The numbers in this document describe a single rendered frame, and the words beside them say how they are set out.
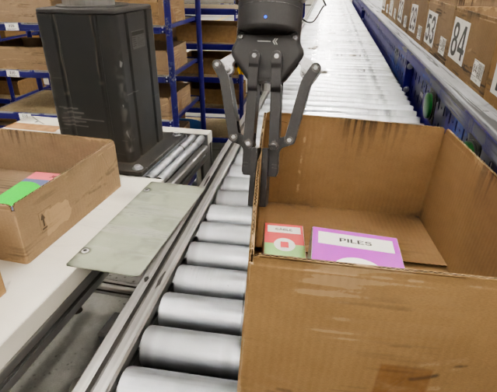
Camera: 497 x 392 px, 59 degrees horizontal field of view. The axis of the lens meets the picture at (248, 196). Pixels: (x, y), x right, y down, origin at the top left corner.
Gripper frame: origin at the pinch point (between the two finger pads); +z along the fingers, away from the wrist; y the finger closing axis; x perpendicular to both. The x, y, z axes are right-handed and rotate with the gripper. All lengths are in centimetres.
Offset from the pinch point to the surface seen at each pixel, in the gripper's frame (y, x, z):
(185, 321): 8.7, -0.1, 19.8
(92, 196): 33.2, -20.6, 7.6
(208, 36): 68, -226, -67
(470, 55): -42, -68, -28
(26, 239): 34.7, -4.5, 12.2
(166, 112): 62, -139, -14
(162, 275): 14.2, -6.5, 16.1
